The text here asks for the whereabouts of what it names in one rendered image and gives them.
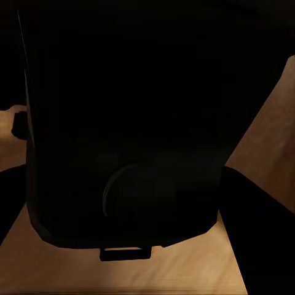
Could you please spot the digital camera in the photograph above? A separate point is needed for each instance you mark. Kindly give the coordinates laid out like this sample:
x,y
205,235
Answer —
x,y
133,109

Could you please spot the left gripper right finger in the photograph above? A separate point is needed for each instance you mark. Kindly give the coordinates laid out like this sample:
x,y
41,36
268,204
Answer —
x,y
261,232

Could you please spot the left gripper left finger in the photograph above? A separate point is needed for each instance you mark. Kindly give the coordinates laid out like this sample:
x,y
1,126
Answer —
x,y
12,197

